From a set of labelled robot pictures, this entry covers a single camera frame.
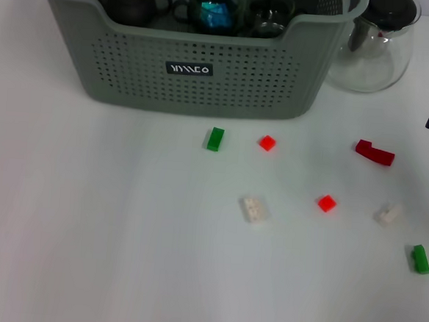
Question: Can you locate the dark red long brick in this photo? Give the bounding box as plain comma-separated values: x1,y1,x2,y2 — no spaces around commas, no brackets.
353,138,397,167

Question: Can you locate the white notched toy brick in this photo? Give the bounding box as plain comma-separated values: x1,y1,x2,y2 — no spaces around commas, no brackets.
373,201,405,229

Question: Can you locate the green notched toy brick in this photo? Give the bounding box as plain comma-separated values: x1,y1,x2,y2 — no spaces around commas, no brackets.
409,243,429,276

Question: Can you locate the small red square brick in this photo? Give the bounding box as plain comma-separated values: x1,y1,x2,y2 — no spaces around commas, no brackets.
258,134,279,152
317,193,338,214

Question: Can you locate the glass teacup black holder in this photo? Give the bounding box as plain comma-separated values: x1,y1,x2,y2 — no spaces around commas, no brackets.
244,0,297,31
170,0,247,37
250,19,288,40

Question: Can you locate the white rectangular studded brick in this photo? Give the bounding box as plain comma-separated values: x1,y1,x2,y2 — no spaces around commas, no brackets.
238,196,274,225

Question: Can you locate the green rectangular toy brick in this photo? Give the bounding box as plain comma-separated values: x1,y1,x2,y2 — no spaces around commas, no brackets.
202,126,226,152

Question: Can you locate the blue square toy brick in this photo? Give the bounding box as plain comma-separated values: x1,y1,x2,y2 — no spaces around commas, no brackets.
205,9,234,31

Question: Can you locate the teal square toy brick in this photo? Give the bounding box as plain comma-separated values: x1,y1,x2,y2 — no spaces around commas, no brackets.
199,0,226,17

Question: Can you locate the grey-green perforated storage bin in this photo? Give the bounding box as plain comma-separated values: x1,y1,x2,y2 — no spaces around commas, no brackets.
22,0,370,128

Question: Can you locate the round glass pitcher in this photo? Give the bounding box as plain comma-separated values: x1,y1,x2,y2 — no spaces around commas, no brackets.
324,0,424,97

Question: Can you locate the black pitcher lid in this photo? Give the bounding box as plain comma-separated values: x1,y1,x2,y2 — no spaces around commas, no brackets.
363,0,422,35

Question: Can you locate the dark clay teapot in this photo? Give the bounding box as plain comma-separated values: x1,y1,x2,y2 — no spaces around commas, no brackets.
98,0,172,29

